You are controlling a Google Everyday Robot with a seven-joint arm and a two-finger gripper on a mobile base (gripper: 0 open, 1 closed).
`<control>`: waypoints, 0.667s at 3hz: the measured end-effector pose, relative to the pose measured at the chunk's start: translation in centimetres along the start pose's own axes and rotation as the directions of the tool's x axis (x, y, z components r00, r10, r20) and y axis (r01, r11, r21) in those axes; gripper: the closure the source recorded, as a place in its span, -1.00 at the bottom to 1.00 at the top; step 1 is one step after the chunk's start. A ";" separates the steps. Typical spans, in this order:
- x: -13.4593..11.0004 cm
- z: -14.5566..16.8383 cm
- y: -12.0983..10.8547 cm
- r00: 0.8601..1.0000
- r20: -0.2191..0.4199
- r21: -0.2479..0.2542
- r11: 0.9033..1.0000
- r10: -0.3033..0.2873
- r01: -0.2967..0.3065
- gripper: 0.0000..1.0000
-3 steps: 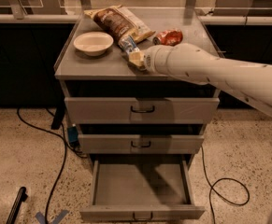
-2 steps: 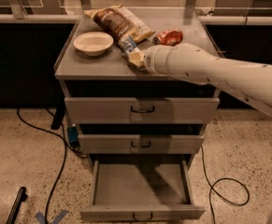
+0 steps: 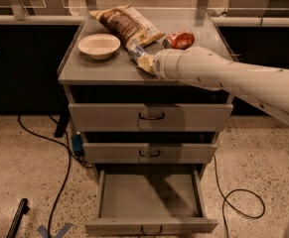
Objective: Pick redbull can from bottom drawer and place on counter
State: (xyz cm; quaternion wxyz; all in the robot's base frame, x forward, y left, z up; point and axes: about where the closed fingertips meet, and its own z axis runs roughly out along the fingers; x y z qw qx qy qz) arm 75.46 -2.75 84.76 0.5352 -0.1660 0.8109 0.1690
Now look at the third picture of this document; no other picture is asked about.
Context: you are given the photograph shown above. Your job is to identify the brown chip bag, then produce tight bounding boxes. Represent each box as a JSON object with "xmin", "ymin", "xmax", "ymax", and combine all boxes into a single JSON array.
[{"xmin": 89, "ymin": 5, "xmax": 165, "ymax": 50}]

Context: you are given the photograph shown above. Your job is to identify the dark counter cabinets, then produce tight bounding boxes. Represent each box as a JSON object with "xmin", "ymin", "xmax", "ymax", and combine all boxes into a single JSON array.
[{"xmin": 0, "ymin": 15, "xmax": 289, "ymax": 115}]

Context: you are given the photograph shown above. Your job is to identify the grey middle drawer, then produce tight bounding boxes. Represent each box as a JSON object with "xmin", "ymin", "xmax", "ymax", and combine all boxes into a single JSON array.
[{"xmin": 83, "ymin": 143, "xmax": 217, "ymax": 164}]

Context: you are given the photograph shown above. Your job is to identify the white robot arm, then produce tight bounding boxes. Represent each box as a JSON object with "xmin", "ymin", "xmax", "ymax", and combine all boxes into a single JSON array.
[{"xmin": 135, "ymin": 47, "xmax": 289, "ymax": 125}]

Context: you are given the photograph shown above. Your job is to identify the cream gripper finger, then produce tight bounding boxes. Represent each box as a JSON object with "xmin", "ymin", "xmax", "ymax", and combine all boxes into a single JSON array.
[{"xmin": 137, "ymin": 55, "xmax": 154, "ymax": 74}]

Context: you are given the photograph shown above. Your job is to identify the grey bottom drawer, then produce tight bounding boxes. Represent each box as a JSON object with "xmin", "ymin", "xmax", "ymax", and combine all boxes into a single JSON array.
[{"xmin": 85, "ymin": 165, "xmax": 217, "ymax": 236}]

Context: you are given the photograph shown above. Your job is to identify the grey top drawer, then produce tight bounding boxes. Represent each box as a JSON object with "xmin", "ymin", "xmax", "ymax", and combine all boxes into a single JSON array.
[{"xmin": 69, "ymin": 103, "xmax": 232, "ymax": 132}]

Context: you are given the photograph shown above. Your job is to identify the black cable right floor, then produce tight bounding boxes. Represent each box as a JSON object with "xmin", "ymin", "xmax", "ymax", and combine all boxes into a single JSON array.
[{"xmin": 213, "ymin": 154, "xmax": 266, "ymax": 238}]

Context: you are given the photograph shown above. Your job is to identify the blue power adapter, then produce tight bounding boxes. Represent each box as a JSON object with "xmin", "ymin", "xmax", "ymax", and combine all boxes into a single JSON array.
[{"xmin": 72, "ymin": 134, "xmax": 84, "ymax": 157}]

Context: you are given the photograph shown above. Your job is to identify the black cable floor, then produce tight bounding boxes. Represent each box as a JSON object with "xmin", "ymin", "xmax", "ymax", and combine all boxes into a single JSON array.
[
  {"xmin": 17, "ymin": 114, "xmax": 92, "ymax": 238},
  {"xmin": 213, "ymin": 154, "xmax": 266, "ymax": 238}
]

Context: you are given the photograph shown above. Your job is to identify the black cable left floor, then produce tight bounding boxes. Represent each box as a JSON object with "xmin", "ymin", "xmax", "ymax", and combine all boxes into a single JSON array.
[{"xmin": 17, "ymin": 114, "xmax": 92, "ymax": 238}]

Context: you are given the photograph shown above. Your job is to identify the grey drawer cabinet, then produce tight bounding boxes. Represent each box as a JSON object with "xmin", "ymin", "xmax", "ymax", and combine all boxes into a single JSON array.
[{"xmin": 57, "ymin": 7, "xmax": 247, "ymax": 183}]

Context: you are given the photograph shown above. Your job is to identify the blue tape cross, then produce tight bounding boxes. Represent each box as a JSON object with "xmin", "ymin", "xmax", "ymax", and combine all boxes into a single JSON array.
[{"xmin": 37, "ymin": 222, "xmax": 74, "ymax": 238}]

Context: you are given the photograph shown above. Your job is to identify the white bowl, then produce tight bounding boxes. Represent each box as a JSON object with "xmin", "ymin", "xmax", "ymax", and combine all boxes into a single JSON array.
[{"xmin": 77, "ymin": 34, "xmax": 121, "ymax": 60}]

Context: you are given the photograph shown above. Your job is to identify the crushed orange soda can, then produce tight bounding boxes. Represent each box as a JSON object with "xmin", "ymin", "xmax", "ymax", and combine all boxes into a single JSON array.
[{"xmin": 162, "ymin": 31, "xmax": 195, "ymax": 50}]

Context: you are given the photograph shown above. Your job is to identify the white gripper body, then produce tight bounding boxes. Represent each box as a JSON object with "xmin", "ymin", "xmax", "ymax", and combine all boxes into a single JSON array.
[{"xmin": 153, "ymin": 49, "xmax": 183, "ymax": 79}]

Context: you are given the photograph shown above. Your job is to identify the grey drawer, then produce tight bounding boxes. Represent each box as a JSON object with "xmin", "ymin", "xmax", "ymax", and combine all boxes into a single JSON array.
[
  {"xmin": 85, "ymin": 165, "xmax": 217, "ymax": 236},
  {"xmin": 69, "ymin": 103, "xmax": 232, "ymax": 132},
  {"xmin": 83, "ymin": 143, "xmax": 217, "ymax": 164}
]

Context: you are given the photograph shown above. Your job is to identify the black bar on floor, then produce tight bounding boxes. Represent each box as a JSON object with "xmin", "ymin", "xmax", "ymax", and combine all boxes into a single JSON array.
[{"xmin": 6, "ymin": 198, "xmax": 29, "ymax": 238}]

